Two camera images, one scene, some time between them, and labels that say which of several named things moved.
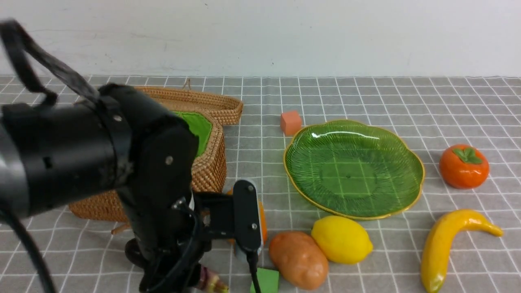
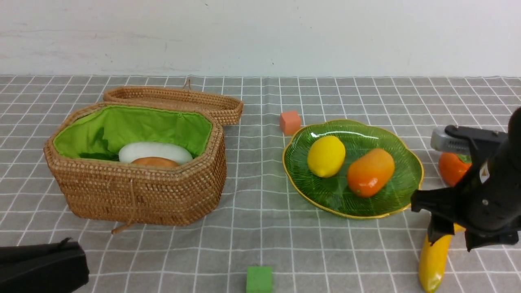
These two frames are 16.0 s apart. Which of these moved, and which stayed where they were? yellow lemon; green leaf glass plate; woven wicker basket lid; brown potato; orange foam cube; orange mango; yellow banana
Moved: orange mango; brown potato; yellow lemon
Stayed: yellow banana; woven wicker basket lid; orange foam cube; green leaf glass plate
